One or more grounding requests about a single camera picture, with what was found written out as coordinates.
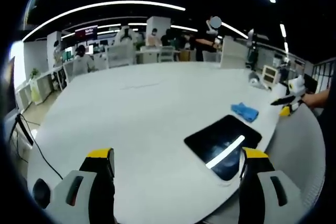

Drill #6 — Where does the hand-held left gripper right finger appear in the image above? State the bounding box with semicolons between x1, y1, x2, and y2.
237;146;303;224

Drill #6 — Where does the white humanoid robot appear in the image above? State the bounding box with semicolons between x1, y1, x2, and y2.
114;25;140;49

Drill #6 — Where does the black stair railing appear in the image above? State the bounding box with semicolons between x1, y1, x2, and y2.
311;57;336;92

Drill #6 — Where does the green potted plant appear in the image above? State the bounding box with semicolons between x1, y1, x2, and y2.
28;68;40;81

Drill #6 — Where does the black round knob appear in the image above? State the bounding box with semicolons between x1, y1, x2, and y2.
31;178;53;209

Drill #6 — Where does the small white shelf box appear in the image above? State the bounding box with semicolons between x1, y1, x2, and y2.
262;65;280;84

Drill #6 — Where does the white tape roll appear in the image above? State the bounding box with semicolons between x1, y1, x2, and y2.
247;70;264;86

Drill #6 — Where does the blue cleaning cloth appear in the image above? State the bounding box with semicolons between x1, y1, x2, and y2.
230;102;260;123

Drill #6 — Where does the red wall screen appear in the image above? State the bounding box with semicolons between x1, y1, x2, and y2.
75;25;99;39

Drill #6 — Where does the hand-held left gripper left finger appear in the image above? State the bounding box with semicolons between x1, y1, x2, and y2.
50;147;117;224

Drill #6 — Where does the yellow bag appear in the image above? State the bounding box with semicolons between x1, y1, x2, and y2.
30;84;43;104

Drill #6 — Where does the black rectangular mirror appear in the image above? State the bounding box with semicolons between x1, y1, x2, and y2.
183;114;263;182

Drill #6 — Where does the person's right hand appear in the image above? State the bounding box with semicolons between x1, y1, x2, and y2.
300;93;319;109

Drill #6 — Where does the black cable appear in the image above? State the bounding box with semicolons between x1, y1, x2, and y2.
7;113;64;180

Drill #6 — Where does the white upright box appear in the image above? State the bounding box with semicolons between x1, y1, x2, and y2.
219;36;249;69

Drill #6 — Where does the long curved ceiling light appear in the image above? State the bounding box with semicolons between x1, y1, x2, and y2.
22;0;186;42

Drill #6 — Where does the white plastic crate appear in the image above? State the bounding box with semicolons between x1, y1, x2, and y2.
105;43;135;68

